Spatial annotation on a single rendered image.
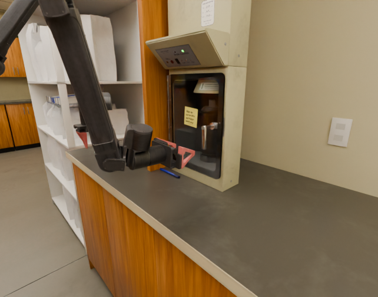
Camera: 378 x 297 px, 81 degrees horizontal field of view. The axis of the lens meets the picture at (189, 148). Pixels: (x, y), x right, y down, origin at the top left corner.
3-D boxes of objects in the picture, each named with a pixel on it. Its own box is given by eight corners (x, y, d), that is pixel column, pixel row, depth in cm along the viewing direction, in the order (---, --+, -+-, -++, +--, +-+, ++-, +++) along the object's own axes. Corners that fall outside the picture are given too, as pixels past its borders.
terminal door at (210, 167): (171, 160, 108) (169, 73, 96) (220, 180, 86) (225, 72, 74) (170, 161, 107) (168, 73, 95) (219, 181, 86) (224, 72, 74)
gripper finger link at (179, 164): (185, 139, 74) (162, 142, 68) (200, 144, 69) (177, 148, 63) (183, 158, 76) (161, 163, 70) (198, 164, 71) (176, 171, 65)
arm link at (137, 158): (121, 164, 64) (130, 174, 60) (123, 142, 61) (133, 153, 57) (142, 159, 68) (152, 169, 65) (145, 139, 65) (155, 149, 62)
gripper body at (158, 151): (156, 139, 72) (136, 142, 67) (176, 147, 65) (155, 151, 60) (156, 158, 74) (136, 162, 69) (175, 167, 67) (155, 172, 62)
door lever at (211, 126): (214, 147, 84) (209, 146, 86) (215, 122, 81) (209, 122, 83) (204, 150, 81) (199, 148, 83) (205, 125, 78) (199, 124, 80)
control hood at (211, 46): (168, 69, 96) (168, 44, 93) (228, 65, 74) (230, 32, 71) (146, 68, 89) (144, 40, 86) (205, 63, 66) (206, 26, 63)
